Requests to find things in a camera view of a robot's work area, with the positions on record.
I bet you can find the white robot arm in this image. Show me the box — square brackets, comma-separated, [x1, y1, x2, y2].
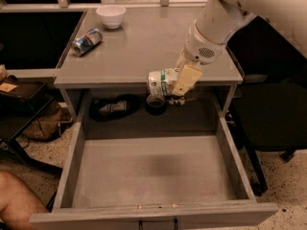
[173, 0, 307, 96]

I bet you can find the green white 7up can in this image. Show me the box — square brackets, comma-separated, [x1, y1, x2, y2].
[148, 68, 178, 96]

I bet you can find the yellow sticky note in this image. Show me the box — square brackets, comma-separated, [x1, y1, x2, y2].
[0, 82, 16, 92]

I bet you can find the crumpled white wrapper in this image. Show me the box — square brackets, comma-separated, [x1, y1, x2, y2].
[168, 96, 187, 106]

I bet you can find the white bowl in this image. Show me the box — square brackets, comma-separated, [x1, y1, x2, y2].
[96, 5, 127, 29]

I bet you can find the black tape roll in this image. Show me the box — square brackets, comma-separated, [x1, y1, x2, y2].
[146, 95, 166, 115]

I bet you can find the black office chair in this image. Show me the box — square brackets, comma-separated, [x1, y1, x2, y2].
[227, 16, 307, 196]

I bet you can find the black side table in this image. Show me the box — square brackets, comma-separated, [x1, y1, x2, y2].
[0, 76, 61, 176]

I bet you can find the open grey top drawer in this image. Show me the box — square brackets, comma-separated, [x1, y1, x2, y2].
[31, 126, 277, 230]

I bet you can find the black drawer handle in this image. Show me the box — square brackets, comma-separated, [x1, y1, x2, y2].
[138, 218, 178, 230]

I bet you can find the person's bare knee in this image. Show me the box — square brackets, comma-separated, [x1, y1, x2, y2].
[0, 172, 48, 230]

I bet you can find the blue silver soda can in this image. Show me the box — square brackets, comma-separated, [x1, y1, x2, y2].
[71, 28, 103, 57]

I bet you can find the brown bag on floor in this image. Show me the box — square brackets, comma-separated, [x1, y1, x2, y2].
[23, 101, 72, 141]

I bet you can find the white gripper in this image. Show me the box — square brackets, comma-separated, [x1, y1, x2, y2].
[172, 24, 225, 96]

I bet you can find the grey cabinet with top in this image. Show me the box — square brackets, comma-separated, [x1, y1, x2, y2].
[56, 8, 242, 140]

